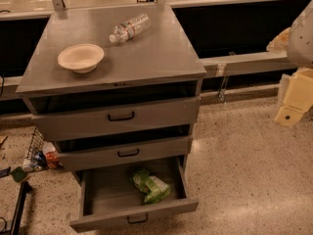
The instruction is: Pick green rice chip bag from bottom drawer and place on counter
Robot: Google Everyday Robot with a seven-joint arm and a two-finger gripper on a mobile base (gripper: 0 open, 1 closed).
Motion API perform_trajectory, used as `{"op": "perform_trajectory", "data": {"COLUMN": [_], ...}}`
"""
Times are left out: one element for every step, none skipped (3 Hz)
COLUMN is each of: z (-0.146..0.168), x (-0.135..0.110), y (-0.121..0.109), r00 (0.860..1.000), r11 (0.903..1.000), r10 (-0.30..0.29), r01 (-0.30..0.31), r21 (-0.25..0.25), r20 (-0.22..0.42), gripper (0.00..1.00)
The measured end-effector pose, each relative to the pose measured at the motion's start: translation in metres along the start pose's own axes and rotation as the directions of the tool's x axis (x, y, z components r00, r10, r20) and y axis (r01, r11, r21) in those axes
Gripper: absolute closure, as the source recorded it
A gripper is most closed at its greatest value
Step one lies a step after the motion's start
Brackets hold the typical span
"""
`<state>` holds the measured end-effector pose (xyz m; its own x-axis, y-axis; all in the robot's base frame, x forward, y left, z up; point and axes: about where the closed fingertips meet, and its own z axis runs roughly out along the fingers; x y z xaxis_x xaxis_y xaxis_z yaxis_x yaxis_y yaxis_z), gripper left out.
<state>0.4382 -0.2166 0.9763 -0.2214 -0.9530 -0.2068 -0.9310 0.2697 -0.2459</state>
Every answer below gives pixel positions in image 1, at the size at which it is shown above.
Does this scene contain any green small object on floor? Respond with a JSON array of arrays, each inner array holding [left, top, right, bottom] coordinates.
[[10, 166, 28, 183]]

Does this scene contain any white small bottle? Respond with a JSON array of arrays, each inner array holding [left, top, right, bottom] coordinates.
[[22, 159, 33, 172]]

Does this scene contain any grey top drawer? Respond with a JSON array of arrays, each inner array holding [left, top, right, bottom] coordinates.
[[32, 97, 200, 141]]

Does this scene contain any long grey shelf rail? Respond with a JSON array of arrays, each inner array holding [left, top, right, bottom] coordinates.
[[201, 52, 296, 78]]

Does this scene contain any clear plastic water bottle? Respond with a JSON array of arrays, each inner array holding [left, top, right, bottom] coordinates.
[[109, 13, 151, 43]]

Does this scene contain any red snack package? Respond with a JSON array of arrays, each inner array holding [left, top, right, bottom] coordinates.
[[43, 142, 60, 169]]

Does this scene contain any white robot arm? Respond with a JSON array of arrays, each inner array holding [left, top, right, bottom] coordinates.
[[266, 1, 313, 126]]

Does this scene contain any green rice chip bag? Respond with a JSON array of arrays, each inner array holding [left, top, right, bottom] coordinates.
[[130, 167, 171, 205]]

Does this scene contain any blue soda can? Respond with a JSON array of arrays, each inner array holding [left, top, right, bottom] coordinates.
[[34, 151, 47, 170]]

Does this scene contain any white paper bowl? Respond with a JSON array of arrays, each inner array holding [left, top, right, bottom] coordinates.
[[58, 44, 105, 73]]

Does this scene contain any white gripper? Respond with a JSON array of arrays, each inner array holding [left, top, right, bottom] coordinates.
[[266, 27, 313, 126]]

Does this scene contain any grey middle drawer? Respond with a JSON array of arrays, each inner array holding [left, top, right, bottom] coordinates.
[[58, 136, 193, 171]]

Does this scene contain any grey open bottom drawer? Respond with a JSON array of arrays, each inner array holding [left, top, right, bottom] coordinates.
[[69, 157, 199, 233]]

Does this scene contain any black stand leg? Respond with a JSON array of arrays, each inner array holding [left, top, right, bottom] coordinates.
[[9, 181, 31, 235]]

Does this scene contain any wire basket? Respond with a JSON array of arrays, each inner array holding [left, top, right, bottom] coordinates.
[[25, 127, 44, 160]]

